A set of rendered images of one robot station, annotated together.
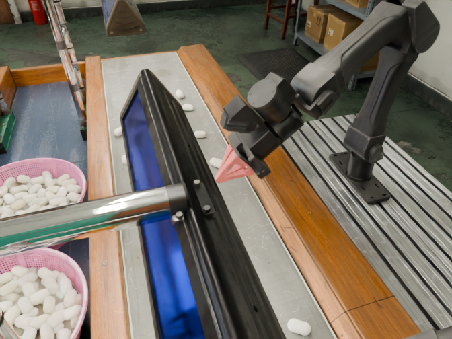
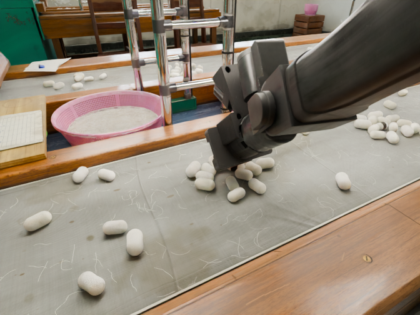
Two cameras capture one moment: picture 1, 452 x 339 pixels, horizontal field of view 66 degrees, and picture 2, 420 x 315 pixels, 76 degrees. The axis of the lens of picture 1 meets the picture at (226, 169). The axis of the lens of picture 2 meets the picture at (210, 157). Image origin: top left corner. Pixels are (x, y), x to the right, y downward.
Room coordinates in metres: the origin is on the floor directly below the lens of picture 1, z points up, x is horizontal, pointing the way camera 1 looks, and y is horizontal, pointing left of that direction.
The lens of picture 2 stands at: (-0.01, -0.42, 1.03)
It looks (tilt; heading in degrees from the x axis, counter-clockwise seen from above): 33 degrees down; 80
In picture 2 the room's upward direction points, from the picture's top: straight up
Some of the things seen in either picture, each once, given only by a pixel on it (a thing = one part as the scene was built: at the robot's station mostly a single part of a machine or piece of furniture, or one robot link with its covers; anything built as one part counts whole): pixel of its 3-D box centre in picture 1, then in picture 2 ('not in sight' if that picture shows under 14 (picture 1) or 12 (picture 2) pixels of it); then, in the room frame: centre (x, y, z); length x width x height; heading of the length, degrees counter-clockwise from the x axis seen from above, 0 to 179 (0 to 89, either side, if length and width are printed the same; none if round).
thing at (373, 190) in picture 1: (360, 165); not in sight; (0.72, -0.35, 0.71); 0.20 x 0.07 x 0.08; 16
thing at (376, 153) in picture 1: (365, 146); not in sight; (0.71, -0.35, 0.77); 0.09 x 0.06 x 0.06; 30
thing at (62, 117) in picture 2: not in sight; (115, 126); (-0.14, 0.22, 0.72); 0.27 x 0.27 x 0.10
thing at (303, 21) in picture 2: not in sight; (309, 21); (3.06, 5.36, 0.32); 0.42 x 0.42 x 0.64; 16
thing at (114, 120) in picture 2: not in sight; (116, 130); (-0.15, 0.22, 0.71); 0.22 x 0.22 x 0.06
